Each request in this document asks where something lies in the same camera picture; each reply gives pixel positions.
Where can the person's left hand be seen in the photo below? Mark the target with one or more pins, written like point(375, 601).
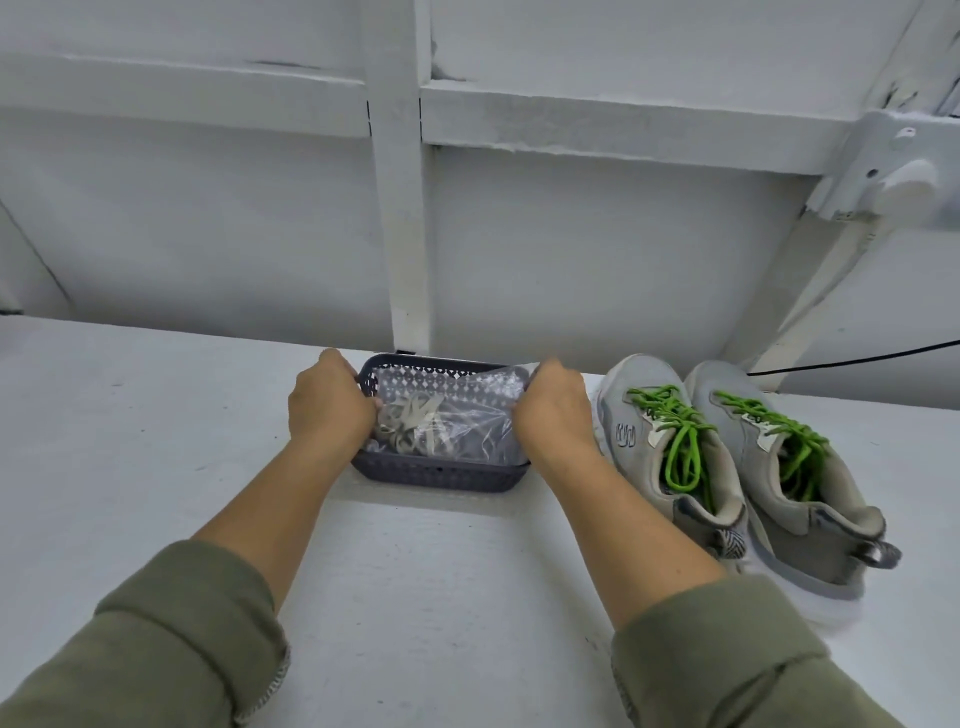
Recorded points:
point(333, 408)

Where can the person's right hand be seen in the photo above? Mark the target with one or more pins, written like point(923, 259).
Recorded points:
point(555, 420)

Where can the clear plastic bag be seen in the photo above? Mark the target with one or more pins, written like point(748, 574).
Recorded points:
point(488, 413)

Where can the gray sneaker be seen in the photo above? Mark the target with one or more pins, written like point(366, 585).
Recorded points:
point(638, 458)
point(818, 540)

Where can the green shoelace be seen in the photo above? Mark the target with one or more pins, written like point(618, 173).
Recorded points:
point(795, 450)
point(683, 443)

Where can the person's right forearm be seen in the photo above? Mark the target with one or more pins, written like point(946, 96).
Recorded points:
point(705, 615)

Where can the person's left forearm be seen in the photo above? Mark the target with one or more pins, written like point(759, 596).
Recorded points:
point(165, 615)

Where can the dark plastic lattice basket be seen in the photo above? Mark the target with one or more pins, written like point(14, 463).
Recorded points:
point(435, 477)

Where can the white plug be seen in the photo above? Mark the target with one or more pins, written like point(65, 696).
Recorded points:
point(908, 192)

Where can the white wall socket plate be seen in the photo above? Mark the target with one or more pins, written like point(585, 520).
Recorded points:
point(885, 138)

